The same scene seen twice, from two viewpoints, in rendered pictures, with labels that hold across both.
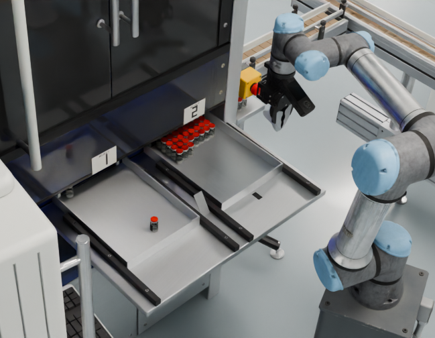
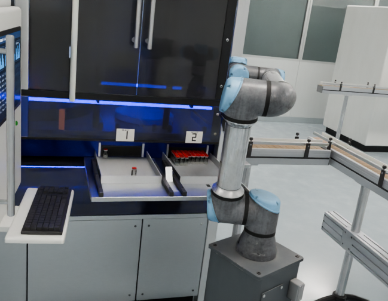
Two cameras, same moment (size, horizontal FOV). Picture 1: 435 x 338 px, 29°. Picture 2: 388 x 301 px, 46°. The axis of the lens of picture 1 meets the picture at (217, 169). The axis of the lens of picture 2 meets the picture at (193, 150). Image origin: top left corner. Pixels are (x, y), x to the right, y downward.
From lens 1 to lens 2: 138 cm
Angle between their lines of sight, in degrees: 35
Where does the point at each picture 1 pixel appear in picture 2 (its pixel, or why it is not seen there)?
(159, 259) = (122, 186)
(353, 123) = (330, 228)
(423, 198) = not seen: outside the picture
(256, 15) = (319, 206)
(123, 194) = (133, 164)
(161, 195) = (152, 170)
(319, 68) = (240, 73)
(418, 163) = (257, 90)
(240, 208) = (192, 186)
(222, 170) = (198, 173)
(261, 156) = not seen: hidden behind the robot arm
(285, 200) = not seen: hidden behind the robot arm
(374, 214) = (231, 139)
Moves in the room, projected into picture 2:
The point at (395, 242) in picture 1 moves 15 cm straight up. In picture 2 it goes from (264, 197) to (271, 157)
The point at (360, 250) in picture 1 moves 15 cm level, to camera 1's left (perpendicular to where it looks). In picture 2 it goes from (227, 180) to (189, 168)
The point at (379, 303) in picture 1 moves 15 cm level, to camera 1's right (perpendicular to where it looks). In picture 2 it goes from (249, 252) to (289, 267)
